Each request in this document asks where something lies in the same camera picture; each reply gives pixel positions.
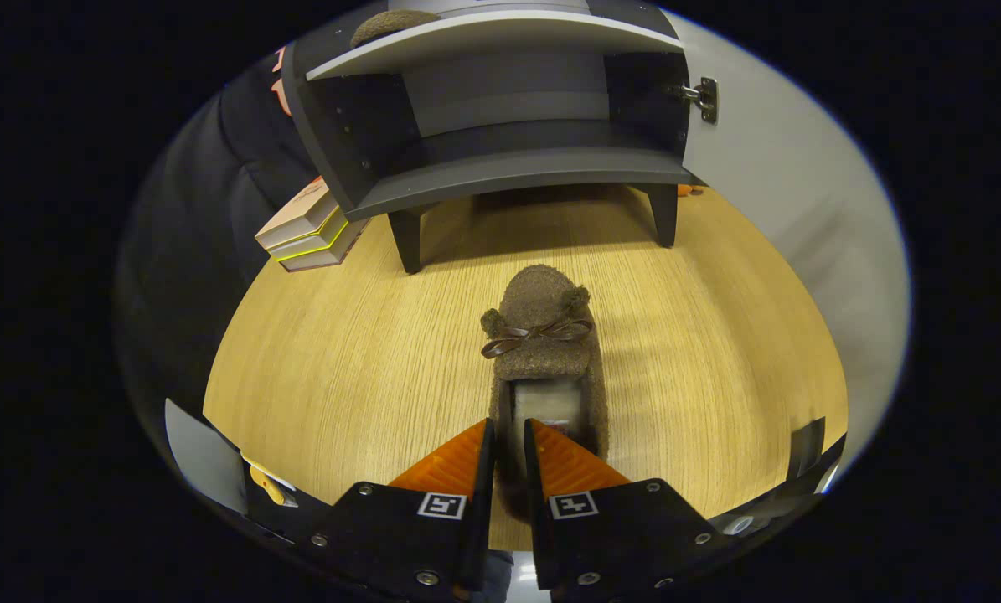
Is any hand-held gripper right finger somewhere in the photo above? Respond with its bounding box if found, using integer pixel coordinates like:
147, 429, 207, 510
524, 417, 744, 603

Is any small yellow object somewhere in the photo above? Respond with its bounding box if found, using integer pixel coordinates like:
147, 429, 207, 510
245, 456, 300, 508

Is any brown fuzzy slipper shoe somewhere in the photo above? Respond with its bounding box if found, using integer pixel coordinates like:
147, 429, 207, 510
479, 264, 610, 524
349, 8, 442, 49

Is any dark grey shoe cabinet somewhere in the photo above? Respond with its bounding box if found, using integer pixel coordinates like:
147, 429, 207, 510
281, 0, 706, 276

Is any brown book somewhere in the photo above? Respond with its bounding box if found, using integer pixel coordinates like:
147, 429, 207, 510
281, 219, 371, 273

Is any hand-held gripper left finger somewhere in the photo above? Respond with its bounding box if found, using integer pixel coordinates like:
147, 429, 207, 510
303, 417, 497, 603

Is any black backdrop cloth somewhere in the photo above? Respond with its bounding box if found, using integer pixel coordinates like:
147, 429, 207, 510
119, 50, 333, 403

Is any yellow-edged book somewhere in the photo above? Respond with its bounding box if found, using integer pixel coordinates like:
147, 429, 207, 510
267, 209, 350, 262

